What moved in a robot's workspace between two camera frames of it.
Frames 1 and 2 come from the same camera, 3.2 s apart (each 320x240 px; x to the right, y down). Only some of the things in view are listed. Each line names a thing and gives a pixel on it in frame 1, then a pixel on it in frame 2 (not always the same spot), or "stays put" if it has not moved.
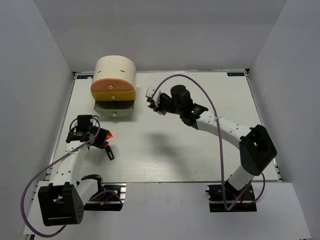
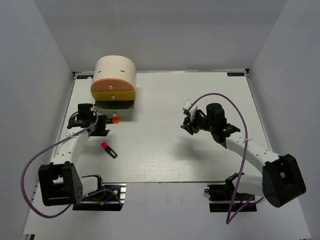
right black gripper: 159,109 to 192,124
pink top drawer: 111,84 stays put
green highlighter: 114,105 stays put
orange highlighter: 110,136 to 115,120
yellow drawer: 114,95 stays put
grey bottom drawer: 114,109 stays put
